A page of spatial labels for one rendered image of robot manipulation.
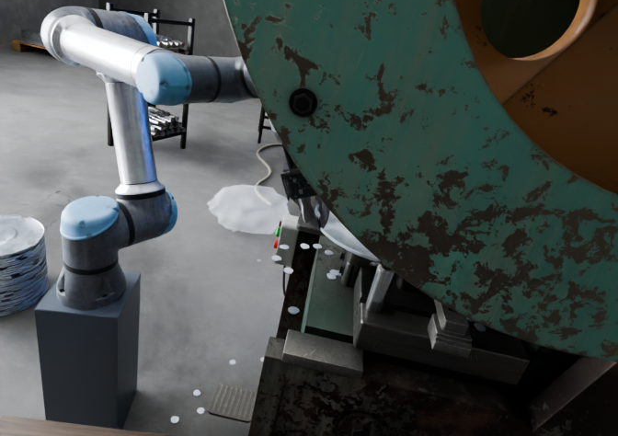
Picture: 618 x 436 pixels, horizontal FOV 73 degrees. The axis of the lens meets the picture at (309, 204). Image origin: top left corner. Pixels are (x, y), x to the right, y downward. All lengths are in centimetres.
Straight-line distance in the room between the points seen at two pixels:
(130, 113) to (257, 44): 74
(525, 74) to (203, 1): 750
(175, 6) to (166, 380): 702
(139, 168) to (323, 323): 57
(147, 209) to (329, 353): 57
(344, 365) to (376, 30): 57
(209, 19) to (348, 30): 748
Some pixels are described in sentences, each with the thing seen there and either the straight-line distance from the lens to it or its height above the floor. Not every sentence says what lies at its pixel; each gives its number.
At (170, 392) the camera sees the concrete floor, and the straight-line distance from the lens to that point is 151.
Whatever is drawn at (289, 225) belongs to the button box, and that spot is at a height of 63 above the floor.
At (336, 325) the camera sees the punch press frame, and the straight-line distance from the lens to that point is 82.
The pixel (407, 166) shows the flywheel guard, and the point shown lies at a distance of 35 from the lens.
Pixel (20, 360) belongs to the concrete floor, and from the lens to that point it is 168.
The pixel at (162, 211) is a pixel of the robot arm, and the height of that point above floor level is 65.
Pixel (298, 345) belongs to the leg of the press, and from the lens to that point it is 77.
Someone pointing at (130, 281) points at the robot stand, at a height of 45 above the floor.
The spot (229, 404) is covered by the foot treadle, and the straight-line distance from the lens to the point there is 128.
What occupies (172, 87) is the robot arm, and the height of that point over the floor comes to 102.
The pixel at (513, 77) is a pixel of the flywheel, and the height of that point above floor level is 115.
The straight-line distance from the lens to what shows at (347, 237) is 82.
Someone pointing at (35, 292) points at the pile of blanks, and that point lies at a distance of 185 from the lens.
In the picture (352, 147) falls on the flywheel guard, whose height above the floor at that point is 107.
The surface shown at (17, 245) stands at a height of 24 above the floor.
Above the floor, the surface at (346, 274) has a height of 68.
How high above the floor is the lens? 117
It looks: 25 degrees down
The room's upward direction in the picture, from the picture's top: 12 degrees clockwise
